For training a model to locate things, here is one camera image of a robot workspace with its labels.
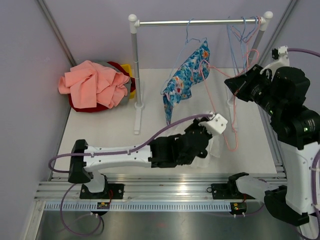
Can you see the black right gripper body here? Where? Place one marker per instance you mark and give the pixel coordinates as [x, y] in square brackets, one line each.
[255, 87]

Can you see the blue wire hanger grey skirt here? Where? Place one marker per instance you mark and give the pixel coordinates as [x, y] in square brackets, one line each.
[234, 63]

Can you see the white pleated skirt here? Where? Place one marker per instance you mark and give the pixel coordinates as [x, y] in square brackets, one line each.
[214, 148]

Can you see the blue hanger floral skirt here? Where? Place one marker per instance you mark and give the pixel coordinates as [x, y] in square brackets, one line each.
[186, 42]

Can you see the salmon pink skirt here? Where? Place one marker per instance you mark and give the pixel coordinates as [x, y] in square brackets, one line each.
[90, 84]

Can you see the blue hanger salmon skirt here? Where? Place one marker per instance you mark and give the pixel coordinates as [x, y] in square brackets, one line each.
[244, 37]

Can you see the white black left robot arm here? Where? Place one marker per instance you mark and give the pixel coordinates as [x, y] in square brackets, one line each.
[161, 152]

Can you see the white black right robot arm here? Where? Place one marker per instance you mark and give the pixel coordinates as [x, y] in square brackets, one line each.
[281, 93]

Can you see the silver white clothes rack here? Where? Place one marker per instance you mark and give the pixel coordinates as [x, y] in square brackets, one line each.
[135, 23]

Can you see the red cloth garment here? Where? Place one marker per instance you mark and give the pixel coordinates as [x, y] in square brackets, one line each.
[124, 68]

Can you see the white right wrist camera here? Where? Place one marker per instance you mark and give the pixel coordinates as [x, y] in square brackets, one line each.
[280, 59]

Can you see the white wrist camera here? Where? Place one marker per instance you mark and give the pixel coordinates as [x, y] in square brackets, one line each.
[215, 125]
[280, 59]

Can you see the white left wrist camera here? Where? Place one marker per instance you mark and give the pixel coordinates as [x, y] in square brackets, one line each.
[215, 125]

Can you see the empty pink wire hanger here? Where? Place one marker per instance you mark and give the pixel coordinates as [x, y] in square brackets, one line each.
[254, 47]

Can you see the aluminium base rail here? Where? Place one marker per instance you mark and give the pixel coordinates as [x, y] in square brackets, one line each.
[166, 188]

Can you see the white slotted cable duct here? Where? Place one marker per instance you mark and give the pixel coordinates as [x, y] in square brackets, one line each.
[139, 206]

